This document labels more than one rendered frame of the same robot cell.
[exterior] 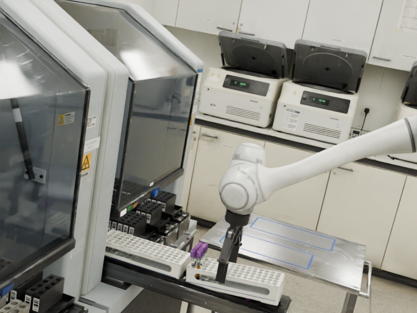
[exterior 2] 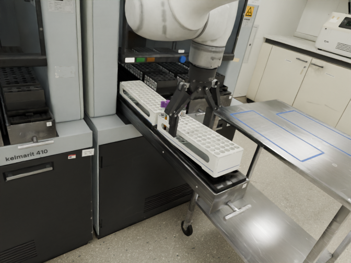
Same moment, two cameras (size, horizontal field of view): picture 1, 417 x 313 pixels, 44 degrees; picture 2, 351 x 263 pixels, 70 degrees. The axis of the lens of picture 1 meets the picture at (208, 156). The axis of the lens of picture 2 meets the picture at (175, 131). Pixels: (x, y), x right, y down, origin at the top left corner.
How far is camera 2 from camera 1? 1.10 m
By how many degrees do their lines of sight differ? 36
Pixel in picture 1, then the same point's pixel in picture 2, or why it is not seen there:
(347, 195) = not seen: outside the picture
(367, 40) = not seen: outside the picture
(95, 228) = (94, 63)
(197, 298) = (159, 145)
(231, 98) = (343, 36)
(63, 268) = (49, 84)
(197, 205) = not seen: hidden behind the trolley
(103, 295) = (105, 122)
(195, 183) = (298, 99)
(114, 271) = (123, 108)
